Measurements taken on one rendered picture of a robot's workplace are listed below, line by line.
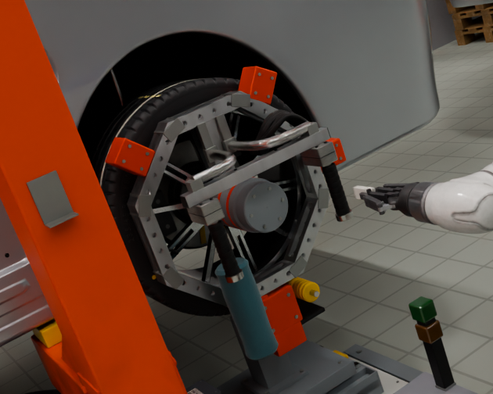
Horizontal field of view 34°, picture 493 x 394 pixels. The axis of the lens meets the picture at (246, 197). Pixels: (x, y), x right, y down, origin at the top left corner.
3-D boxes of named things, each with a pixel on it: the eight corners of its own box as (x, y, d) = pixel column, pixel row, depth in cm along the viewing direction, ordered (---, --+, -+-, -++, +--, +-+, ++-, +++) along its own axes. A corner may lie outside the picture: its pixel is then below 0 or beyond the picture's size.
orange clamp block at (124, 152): (145, 149, 206) (113, 136, 201) (156, 151, 199) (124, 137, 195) (134, 175, 205) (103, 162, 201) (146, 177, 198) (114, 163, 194)
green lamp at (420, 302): (426, 311, 171) (420, 295, 170) (438, 315, 168) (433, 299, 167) (412, 320, 170) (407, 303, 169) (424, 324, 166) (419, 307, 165)
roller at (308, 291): (274, 279, 252) (268, 263, 251) (327, 298, 226) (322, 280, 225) (259, 288, 250) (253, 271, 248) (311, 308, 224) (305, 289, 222)
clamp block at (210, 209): (208, 213, 193) (201, 193, 192) (225, 217, 185) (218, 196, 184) (191, 222, 191) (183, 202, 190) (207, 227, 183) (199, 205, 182)
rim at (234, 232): (186, 309, 243) (290, 190, 257) (221, 327, 222) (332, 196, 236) (72, 193, 222) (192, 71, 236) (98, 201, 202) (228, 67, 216)
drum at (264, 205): (257, 212, 222) (240, 165, 218) (298, 220, 204) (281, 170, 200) (214, 234, 217) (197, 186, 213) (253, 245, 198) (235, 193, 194)
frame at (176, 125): (335, 245, 236) (277, 69, 221) (348, 248, 230) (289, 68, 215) (178, 334, 214) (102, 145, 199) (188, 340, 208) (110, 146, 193)
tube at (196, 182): (218, 159, 208) (205, 120, 205) (255, 162, 191) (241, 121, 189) (160, 186, 201) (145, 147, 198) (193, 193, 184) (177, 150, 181)
